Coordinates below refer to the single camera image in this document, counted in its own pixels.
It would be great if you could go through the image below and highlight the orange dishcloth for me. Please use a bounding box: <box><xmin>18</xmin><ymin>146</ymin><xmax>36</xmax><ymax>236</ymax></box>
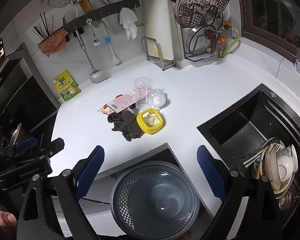
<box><xmin>38</xmin><ymin>29</ymin><xmax>68</xmax><ymax>57</ymax></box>

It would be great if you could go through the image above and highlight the yellow gas hose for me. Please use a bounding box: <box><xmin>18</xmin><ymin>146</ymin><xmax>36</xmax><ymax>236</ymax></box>
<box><xmin>219</xmin><ymin>27</ymin><xmax>240</xmax><ymax>58</ymax></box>

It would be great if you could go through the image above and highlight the person's left hand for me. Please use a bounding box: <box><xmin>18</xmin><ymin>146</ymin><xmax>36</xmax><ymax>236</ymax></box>
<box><xmin>0</xmin><ymin>206</ymin><xmax>17</xmax><ymax>233</ymax></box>

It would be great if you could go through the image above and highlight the wooden spatula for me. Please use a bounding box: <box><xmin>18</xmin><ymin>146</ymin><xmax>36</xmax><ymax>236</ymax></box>
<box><xmin>79</xmin><ymin>0</ymin><xmax>92</xmax><ymax>14</ymax></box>

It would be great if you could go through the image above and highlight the wire lid rack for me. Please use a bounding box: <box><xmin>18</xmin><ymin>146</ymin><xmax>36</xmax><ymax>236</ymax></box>
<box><xmin>180</xmin><ymin>17</ymin><xmax>224</xmax><ymax>62</ymax></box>

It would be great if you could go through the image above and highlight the bundle of chopsticks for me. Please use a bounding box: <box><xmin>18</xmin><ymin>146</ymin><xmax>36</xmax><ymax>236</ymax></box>
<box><xmin>30</xmin><ymin>12</ymin><xmax>55</xmax><ymax>40</ymax></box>

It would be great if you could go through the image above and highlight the pink paper label card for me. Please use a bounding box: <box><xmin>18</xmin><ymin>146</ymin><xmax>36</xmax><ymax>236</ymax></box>
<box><xmin>105</xmin><ymin>87</ymin><xmax>137</xmax><ymax>113</ymax></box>

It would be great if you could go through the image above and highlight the yellow-rimmed square container lid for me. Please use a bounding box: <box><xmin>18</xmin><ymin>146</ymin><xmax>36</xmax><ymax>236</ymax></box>
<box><xmin>136</xmin><ymin>109</ymin><xmax>166</xmax><ymax>134</ymax></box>

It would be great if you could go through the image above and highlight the grey perforated plastic basket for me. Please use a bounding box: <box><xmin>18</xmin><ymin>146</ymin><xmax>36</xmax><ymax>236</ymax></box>
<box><xmin>110</xmin><ymin>160</ymin><xmax>200</xmax><ymax>240</ymax></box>

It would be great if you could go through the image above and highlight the dark cloth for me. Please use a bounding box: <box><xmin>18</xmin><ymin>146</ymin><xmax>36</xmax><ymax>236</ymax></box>
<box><xmin>107</xmin><ymin>111</ymin><xmax>144</xmax><ymax>142</ymax></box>

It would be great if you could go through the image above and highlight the steel ladle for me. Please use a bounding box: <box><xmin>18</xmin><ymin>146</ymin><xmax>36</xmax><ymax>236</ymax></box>
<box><xmin>75</xmin><ymin>27</ymin><xmax>112</xmax><ymax>84</ymax></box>

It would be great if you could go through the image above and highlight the white bottle brush blue band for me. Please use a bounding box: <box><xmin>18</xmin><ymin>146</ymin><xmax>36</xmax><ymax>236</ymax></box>
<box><xmin>101</xmin><ymin>24</ymin><xmax>122</xmax><ymax>66</ymax></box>

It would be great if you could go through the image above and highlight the glass pot lid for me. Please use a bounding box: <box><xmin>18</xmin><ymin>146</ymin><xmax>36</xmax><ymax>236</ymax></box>
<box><xmin>186</xmin><ymin>24</ymin><xmax>224</xmax><ymax>55</ymax></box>

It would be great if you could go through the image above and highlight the steel cutting board rack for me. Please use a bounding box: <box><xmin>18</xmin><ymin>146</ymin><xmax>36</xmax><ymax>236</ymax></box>
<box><xmin>142</xmin><ymin>37</ymin><xmax>177</xmax><ymax>71</ymax></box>

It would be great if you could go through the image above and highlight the clear plastic measuring cup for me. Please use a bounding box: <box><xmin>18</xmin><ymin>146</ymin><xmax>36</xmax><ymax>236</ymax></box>
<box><xmin>133</xmin><ymin>77</ymin><xmax>154</xmax><ymax>110</ymax></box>

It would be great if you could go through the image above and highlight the white hanging tissue cloth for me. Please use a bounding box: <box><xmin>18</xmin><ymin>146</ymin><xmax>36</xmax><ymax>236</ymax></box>
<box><xmin>119</xmin><ymin>7</ymin><xmax>138</xmax><ymax>41</ymax></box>

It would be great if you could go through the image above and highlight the clear plastic bag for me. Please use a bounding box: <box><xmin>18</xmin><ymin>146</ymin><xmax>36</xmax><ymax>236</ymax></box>
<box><xmin>150</xmin><ymin>88</ymin><xmax>169</xmax><ymax>110</ymax></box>

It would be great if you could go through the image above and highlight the black kitchen sink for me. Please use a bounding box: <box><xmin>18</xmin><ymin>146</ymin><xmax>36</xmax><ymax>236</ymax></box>
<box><xmin>197</xmin><ymin>83</ymin><xmax>300</xmax><ymax>180</ymax></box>

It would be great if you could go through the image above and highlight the steel cleaver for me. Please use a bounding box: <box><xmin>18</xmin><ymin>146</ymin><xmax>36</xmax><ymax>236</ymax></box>
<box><xmin>89</xmin><ymin>0</ymin><xmax>121</xmax><ymax>30</ymax></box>

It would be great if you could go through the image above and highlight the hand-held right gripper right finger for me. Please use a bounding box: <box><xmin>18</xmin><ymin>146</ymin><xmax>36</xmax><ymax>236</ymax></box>
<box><xmin>196</xmin><ymin>145</ymin><xmax>284</xmax><ymax>240</ymax></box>

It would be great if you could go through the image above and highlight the small steel spoon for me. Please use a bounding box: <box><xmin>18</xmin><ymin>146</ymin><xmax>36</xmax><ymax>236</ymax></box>
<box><xmin>86</xmin><ymin>19</ymin><xmax>102</xmax><ymax>47</ymax></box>

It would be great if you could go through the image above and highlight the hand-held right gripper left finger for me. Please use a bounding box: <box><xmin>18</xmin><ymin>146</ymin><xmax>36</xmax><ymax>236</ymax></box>
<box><xmin>16</xmin><ymin>145</ymin><xmax>105</xmax><ymax>240</ymax></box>

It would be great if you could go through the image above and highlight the steel frying pan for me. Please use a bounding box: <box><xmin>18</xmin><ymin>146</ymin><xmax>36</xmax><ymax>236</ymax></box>
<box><xmin>0</xmin><ymin>122</ymin><xmax>23</xmax><ymax>153</ymax></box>

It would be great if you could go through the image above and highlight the pile of dishes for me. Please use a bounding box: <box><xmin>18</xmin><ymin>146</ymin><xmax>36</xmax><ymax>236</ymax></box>
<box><xmin>242</xmin><ymin>137</ymin><xmax>299</xmax><ymax>210</ymax></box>

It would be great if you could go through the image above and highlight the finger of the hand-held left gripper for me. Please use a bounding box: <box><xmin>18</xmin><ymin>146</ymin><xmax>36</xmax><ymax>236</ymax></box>
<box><xmin>40</xmin><ymin>138</ymin><xmax>65</xmax><ymax>157</ymax></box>
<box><xmin>0</xmin><ymin>137</ymin><xmax>38</xmax><ymax>158</ymax></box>

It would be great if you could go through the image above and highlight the black wall hook rail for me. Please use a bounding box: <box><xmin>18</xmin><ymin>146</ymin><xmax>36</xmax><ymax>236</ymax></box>
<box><xmin>64</xmin><ymin>0</ymin><xmax>140</xmax><ymax>35</ymax></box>

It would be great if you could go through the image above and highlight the white cutting board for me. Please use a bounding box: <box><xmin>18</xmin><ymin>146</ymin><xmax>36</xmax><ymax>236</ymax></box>
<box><xmin>144</xmin><ymin>0</ymin><xmax>180</xmax><ymax>62</ymax></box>

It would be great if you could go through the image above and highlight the dark framed window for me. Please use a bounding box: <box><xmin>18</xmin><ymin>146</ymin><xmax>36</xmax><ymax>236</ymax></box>
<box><xmin>236</xmin><ymin>0</ymin><xmax>300</xmax><ymax>53</ymax></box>

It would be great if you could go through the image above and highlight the yellow-green spouted pouch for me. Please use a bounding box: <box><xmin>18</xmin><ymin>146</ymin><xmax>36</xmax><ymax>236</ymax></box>
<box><xmin>54</xmin><ymin>70</ymin><xmax>81</xmax><ymax>103</ymax></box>

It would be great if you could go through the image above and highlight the perforated steel steamer tray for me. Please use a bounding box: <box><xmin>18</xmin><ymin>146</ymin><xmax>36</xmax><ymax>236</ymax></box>
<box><xmin>174</xmin><ymin>0</ymin><xmax>231</xmax><ymax>27</ymax></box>

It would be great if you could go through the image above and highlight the red patterned snack wrapper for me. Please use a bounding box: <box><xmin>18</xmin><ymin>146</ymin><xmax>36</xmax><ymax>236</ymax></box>
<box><xmin>97</xmin><ymin>104</ymin><xmax>115</xmax><ymax>114</ymax></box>

